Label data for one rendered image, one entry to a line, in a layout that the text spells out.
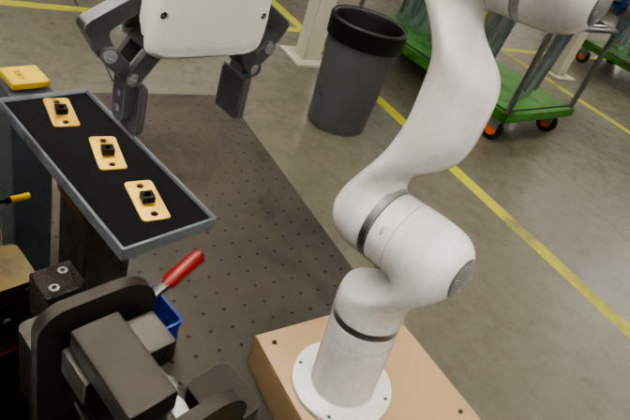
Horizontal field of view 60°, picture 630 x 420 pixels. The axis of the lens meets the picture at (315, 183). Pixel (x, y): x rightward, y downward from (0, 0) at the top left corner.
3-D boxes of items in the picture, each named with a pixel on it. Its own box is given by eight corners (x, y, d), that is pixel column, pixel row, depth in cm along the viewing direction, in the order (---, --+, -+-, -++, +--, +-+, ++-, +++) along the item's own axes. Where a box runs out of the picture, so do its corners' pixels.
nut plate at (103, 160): (87, 138, 80) (88, 131, 80) (114, 137, 83) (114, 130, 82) (99, 172, 75) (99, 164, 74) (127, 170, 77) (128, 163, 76)
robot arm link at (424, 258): (364, 279, 99) (402, 171, 87) (445, 347, 90) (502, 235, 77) (318, 306, 91) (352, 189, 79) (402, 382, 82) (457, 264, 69)
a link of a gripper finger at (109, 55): (130, 32, 38) (122, 114, 41) (85, 32, 36) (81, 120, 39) (154, 52, 36) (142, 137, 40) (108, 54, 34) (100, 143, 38)
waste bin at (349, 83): (288, 102, 376) (317, -1, 337) (347, 103, 404) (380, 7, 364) (322, 142, 344) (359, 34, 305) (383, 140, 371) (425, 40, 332)
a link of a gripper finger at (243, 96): (259, 29, 46) (242, 99, 49) (228, 30, 44) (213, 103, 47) (282, 46, 44) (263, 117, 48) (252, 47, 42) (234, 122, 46)
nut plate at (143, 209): (123, 184, 74) (124, 176, 74) (150, 181, 77) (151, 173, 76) (142, 223, 69) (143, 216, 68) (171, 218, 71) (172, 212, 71)
